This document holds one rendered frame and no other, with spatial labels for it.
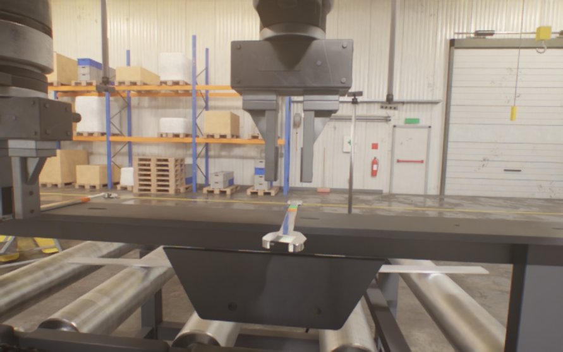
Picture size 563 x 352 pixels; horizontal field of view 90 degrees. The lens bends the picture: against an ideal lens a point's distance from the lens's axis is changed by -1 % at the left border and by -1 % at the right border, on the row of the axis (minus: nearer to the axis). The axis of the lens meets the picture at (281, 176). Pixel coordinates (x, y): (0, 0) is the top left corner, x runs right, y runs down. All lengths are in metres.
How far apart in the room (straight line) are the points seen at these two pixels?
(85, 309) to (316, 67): 0.69
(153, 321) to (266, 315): 1.31
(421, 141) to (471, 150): 1.55
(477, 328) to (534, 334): 0.21
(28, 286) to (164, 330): 0.88
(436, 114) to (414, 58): 1.87
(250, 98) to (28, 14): 0.29
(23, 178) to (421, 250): 0.55
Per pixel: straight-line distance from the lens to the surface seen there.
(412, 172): 9.95
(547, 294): 0.56
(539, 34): 7.63
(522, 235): 0.45
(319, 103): 0.32
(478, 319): 0.80
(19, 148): 0.48
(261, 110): 0.33
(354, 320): 0.68
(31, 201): 0.50
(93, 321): 0.79
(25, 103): 0.46
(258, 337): 1.64
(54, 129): 0.46
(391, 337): 0.90
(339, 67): 0.32
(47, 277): 1.10
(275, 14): 0.31
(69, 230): 0.61
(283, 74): 0.32
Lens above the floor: 1.26
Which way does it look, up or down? 5 degrees down
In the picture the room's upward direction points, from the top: 1 degrees clockwise
